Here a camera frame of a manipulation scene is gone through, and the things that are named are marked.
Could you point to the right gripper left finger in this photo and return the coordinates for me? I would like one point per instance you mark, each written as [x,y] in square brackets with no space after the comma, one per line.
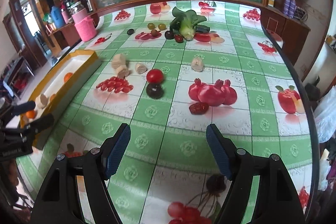
[58,200]

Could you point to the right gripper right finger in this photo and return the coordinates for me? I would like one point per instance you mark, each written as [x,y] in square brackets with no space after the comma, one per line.
[277,199]

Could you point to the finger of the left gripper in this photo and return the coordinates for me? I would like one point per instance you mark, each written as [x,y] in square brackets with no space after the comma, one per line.
[16,110]
[39,125]

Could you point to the dark plum front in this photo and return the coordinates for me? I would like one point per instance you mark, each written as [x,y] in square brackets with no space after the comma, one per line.
[216,184]

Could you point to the dark plum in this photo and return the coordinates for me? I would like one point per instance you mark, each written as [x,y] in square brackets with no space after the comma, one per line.
[169,35]
[216,184]
[154,91]

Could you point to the beige cut chunk three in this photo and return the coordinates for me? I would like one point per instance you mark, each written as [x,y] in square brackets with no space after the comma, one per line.
[122,71]

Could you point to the beige cut chunk two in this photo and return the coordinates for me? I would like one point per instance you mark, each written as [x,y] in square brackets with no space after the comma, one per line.
[118,60]

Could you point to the dark red date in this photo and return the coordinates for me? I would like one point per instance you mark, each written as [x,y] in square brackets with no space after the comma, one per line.
[198,108]

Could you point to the beige cut chunk four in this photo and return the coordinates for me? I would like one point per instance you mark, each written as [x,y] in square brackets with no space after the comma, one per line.
[140,68]

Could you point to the red tomato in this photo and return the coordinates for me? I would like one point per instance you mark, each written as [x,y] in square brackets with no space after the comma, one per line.
[155,76]

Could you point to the beige chunk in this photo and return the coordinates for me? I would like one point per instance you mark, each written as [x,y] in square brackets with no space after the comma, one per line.
[197,64]

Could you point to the orange fruit two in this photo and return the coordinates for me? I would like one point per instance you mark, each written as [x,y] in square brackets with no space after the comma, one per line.
[31,114]

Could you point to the beige cut chunk one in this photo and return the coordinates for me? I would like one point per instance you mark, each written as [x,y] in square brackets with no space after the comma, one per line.
[41,101]

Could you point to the orange fruit three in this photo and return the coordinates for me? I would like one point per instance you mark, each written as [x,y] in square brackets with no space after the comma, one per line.
[52,97]

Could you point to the orange fruit one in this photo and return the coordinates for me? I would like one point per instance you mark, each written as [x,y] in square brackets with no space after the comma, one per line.
[67,77]

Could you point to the left hand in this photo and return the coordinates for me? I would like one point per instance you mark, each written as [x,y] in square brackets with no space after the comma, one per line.
[13,172]

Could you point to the yellow rimmed white tray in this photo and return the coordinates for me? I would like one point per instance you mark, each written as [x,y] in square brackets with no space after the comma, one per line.
[83,64]

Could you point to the white plastic bag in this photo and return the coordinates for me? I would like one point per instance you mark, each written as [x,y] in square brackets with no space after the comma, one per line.
[324,117]

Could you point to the blue detergent jug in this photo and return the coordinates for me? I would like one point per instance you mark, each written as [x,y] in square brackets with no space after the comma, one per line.
[57,17]

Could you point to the pink knitted jar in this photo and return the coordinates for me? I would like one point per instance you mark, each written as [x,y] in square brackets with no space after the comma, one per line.
[84,23]

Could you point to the small black plum left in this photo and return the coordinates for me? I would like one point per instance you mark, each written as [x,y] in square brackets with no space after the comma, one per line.
[130,31]

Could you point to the brown grape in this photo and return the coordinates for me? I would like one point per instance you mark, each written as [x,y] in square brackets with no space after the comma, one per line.
[154,33]

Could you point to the green grape left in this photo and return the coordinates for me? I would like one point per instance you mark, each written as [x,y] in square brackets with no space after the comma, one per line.
[151,26]

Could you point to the green grape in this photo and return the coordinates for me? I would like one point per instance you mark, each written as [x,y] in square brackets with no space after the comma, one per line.
[162,26]
[151,26]

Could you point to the green grape right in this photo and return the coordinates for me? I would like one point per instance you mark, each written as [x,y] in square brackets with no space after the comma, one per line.
[162,26]

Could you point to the dark plum by bok choy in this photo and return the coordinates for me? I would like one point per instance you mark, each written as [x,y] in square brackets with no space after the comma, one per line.
[169,35]

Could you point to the dark wooden sideboard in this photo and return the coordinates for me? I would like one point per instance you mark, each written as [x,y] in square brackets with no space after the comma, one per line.
[292,31]

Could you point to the small red date by bok choy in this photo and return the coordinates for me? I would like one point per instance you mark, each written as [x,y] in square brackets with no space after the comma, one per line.
[178,38]

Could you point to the bok choy vegetable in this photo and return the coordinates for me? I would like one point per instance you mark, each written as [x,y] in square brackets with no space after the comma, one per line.
[185,22]

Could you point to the purple bottle left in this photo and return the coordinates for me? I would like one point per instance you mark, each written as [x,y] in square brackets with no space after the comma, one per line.
[286,6]

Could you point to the purple bottle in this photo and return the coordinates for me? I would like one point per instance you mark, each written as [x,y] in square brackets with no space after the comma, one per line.
[292,8]
[286,6]

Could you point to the purple bottle right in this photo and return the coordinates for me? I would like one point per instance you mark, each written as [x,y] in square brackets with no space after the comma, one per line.
[292,8]

